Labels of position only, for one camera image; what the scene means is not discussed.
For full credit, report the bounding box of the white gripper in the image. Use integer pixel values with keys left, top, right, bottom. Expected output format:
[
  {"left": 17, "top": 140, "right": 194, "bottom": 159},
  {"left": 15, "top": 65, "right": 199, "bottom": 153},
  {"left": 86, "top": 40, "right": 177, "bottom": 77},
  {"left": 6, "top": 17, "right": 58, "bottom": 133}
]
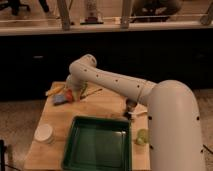
[{"left": 66, "top": 75, "right": 86, "bottom": 101}]

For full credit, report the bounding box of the red apple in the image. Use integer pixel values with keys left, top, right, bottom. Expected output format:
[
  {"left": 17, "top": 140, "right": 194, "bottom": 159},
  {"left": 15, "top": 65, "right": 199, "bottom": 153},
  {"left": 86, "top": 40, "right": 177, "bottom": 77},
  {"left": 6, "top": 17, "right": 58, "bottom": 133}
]
[{"left": 65, "top": 90, "right": 73, "bottom": 102}]

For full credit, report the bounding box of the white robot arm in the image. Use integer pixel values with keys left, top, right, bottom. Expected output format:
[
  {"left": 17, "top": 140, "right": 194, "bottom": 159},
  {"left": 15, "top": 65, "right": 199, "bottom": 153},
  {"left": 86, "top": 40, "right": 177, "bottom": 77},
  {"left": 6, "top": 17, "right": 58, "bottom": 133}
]
[{"left": 67, "top": 54, "right": 206, "bottom": 171}]

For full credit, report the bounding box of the white paper cup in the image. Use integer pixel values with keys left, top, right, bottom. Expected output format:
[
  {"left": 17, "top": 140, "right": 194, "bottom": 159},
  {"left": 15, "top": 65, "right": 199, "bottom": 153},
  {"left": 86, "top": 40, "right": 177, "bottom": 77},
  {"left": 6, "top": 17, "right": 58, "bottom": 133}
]
[{"left": 34, "top": 123, "right": 54, "bottom": 144}]

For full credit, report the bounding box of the blue folded cloth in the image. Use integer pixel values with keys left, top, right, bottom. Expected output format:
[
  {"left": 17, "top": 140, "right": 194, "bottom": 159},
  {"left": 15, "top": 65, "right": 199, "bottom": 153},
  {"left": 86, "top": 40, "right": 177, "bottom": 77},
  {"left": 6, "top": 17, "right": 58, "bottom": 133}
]
[{"left": 52, "top": 94, "right": 68, "bottom": 106}]

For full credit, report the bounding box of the green square tray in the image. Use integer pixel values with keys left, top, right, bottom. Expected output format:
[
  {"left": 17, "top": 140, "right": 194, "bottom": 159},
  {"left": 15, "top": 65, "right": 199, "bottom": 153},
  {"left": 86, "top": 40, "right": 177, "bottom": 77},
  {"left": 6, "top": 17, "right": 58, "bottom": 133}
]
[{"left": 61, "top": 116, "right": 132, "bottom": 171}]

